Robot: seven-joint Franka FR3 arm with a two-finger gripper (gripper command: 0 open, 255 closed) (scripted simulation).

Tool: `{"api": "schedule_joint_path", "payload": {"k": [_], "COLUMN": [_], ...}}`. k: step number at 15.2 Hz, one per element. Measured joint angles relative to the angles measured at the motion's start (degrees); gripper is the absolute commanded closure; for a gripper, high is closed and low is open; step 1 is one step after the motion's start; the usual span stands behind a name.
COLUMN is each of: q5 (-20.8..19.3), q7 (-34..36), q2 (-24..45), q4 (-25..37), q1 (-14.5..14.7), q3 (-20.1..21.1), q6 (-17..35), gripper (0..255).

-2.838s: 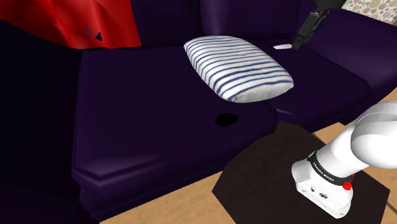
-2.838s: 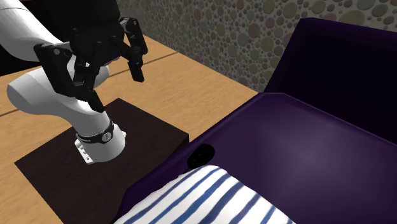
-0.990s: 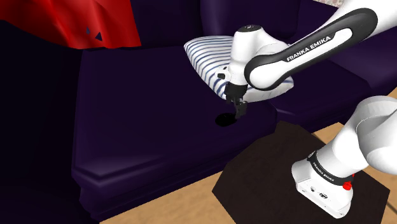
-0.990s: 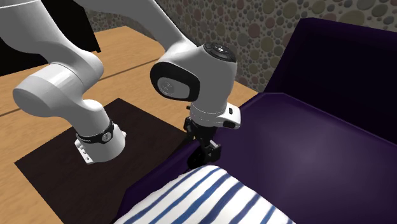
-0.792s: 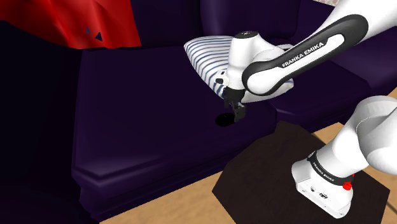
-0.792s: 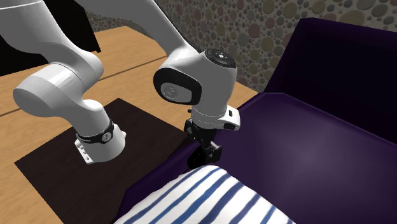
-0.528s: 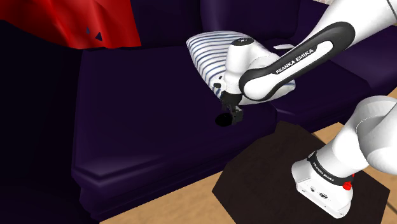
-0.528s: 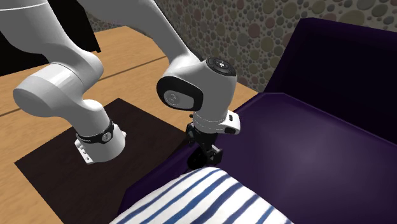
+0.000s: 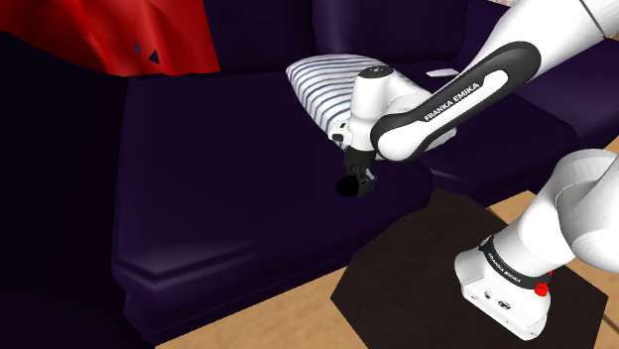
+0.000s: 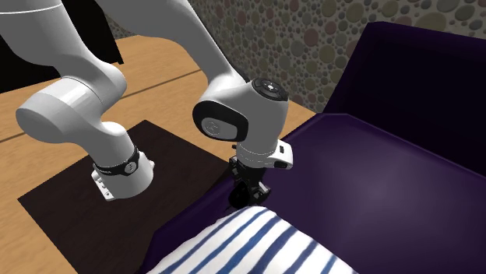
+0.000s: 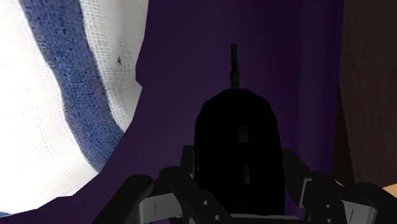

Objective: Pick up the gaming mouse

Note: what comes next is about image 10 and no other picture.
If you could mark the dark brown robot stand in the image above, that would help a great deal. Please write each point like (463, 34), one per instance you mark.
(95, 224)

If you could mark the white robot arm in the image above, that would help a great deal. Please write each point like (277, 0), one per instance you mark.
(95, 95)

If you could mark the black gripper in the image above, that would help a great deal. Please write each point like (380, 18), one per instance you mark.
(246, 182)

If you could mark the dark purple sofa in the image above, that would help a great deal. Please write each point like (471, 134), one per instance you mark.
(372, 182)

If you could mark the white blue striped pillow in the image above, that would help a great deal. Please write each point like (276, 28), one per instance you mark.
(250, 246)

